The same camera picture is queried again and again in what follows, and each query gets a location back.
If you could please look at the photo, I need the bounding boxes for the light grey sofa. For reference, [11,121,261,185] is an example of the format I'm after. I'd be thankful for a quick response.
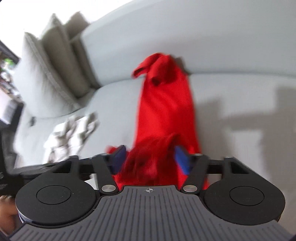
[12,0,296,230]

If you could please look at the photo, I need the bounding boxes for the cluttered shelf unit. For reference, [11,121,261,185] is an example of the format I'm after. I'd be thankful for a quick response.
[1,42,23,127]

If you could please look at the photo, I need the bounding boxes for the person's left hand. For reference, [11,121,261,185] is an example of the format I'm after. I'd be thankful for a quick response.
[0,195,18,235]

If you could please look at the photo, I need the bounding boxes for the crumpled beige garment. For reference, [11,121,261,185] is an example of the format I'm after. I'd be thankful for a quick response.
[42,113,99,164]

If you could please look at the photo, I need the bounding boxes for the beige back cushion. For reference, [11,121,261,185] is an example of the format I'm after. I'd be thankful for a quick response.
[41,12,100,98]

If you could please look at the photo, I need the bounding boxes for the red sweatpants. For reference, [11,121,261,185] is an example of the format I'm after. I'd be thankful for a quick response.
[113,53,201,190]

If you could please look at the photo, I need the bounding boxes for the large grey cushion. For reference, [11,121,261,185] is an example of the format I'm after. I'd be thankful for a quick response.
[12,33,81,118]

